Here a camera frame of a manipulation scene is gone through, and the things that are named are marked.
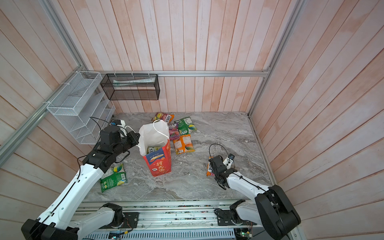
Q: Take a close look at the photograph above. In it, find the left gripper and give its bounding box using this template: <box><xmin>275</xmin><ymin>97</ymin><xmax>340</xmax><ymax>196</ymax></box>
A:
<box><xmin>113</xmin><ymin>130</ymin><xmax>141</xmax><ymax>156</ymax></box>

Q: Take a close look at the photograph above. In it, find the orange Fox's fruits bag front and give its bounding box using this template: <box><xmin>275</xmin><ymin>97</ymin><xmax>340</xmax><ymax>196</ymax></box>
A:
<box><xmin>206</xmin><ymin>157</ymin><xmax>214</xmax><ymax>177</ymax></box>

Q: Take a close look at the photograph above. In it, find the green Fox's candy bag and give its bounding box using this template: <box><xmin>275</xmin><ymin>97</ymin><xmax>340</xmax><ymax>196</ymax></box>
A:
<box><xmin>147</xmin><ymin>147</ymin><xmax>162</xmax><ymax>155</ymax></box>

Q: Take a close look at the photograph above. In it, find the red paper gift bag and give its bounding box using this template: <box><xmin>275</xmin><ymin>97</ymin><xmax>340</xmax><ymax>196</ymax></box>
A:
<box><xmin>138</xmin><ymin>120</ymin><xmax>172</xmax><ymax>177</ymax></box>

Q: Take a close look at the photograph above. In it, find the orange snack packet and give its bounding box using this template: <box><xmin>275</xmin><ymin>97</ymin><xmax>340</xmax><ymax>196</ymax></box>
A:
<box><xmin>173</xmin><ymin>135</ymin><xmax>195</xmax><ymax>155</ymax></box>

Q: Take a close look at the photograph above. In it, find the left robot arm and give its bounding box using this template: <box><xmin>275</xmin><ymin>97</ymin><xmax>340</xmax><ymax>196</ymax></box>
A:
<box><xmin>21</xmin><ymin>125</ymin><xmax>140</xmax><ymax>240</ymax></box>

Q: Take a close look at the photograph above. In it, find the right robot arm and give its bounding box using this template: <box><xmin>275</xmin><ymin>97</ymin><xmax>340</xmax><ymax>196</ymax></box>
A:
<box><xmin>208</xmin><ymin>154</ymin><xmax>301</xmax><ymax>240</ymax></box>

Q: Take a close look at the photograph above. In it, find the orange Fox's fruits candy bag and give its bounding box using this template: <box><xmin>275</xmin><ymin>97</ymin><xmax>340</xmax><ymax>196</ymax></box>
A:
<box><xmin>152</xmin><ymin>112</ymin><xmax>175</xmax><ymax>124</ymax></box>

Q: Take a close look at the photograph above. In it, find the purple Fox's berries candy bag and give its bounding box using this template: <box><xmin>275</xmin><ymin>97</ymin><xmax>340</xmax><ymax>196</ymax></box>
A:
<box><xmin>168</xmin><ymin>123</ymin><xmax>181</xmax><ymax>141</ymax></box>

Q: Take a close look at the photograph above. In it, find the green lime snack packet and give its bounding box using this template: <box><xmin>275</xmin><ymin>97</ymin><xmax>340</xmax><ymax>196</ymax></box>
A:
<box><xmin>100</xmin><ymin>164</ymin><xmax>127</xmax><ymax>193</ymax></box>

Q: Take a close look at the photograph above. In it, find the black mesh basket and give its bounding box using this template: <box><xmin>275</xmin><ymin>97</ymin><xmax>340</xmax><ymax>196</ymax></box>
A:
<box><xmin>101</xmin><ymin>73</ymin><xmax>161</xmax><ymax>101</ymax></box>

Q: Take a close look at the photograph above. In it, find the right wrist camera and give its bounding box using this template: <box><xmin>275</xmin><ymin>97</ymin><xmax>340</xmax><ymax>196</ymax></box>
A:
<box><xmin>223</xmin><ymin>154</ymin><xmax>235</xmax><ymax>169</ymax></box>

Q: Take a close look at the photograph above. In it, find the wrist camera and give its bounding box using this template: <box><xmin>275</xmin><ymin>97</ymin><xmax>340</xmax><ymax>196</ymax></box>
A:
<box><xmin>223</xmin><ymin>154</ymin><xmax>235</xmax><ymax>169</ymax></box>
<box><xmin>111</xmin><ymin>119</ymin><xmax>126</xmax><ymax>128</ymax></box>

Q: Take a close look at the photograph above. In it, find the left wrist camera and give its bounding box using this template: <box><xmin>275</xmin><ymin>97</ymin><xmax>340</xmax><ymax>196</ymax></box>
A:
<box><xmin>111</xmin><ymin>119</ymin><xmax>126</xmax><ymax>128</ymax></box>

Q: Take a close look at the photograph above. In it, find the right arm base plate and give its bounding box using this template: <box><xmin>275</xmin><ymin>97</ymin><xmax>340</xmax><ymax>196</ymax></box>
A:
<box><xmin>214</xmin><ymin>209</ymin><xmax>255</xmax><ymax>227</ymax></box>

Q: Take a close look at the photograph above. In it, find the white wire shelf rack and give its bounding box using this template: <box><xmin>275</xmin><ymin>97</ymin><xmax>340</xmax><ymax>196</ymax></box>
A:
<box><xmin>47</xmin><ymin>72</ymin><xmax>116</xmax><ymax>145</ymax></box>

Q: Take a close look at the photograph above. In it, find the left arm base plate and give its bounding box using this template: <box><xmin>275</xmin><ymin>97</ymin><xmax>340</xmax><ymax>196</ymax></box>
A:
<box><xmin>101</xmin><ymin>212</ymin><xmax>140</xmax><ymax>229</ymax></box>

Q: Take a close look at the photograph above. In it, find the aluminium frame rail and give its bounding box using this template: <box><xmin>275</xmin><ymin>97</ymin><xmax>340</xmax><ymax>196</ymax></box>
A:
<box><xmin>97</xmin><ymin>70</ymin><xmax>269</xmax><ymax>78</ymax></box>

